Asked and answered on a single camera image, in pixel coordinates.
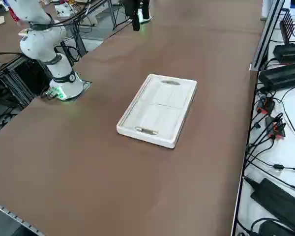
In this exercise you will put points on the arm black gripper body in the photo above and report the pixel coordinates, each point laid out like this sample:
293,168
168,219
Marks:
134,3

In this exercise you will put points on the white folding storage box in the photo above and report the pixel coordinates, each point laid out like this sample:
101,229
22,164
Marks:
157,110

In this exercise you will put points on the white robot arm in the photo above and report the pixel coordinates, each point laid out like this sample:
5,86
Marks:
41,46

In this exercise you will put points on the white equipment box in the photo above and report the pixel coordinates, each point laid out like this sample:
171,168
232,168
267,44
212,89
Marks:
64,9

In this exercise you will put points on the dark slotted rack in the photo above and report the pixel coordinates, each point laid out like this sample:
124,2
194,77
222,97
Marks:
288,24

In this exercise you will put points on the black power brick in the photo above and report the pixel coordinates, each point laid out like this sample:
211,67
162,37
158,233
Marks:
282,76
277,199
290,52

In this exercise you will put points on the orange black connector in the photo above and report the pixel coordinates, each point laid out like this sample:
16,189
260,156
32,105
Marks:
276,127
268,105

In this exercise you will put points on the ribbed aluminium edge profile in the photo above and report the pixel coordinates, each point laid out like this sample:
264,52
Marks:
5,214

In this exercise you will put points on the black metal frame rack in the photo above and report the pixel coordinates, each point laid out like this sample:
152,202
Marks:
27,73

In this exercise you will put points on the aluminium profile rail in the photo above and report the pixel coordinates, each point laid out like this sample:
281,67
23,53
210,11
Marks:
265,37

